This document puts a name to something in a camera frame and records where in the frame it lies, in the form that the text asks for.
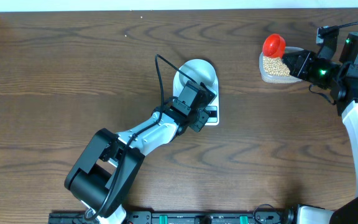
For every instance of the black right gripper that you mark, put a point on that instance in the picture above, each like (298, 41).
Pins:
(306, 58)

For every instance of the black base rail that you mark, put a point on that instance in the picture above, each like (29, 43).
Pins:
(264, 214)

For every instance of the light grey round bowl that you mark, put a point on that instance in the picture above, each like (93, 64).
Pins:
(201, 71)

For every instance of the clear container of soybeans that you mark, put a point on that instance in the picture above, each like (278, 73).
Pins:
(273, 70)

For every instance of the white digital kitchen scale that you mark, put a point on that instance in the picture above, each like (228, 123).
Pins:
(213, 107)

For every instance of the red plastic measuring scoop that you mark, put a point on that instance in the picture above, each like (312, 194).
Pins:
(274, 46)

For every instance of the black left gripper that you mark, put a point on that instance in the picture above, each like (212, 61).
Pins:
(201, 117)

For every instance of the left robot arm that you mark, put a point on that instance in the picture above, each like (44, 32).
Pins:
(104, 173)

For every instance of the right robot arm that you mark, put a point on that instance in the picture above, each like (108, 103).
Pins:
(342, 81)

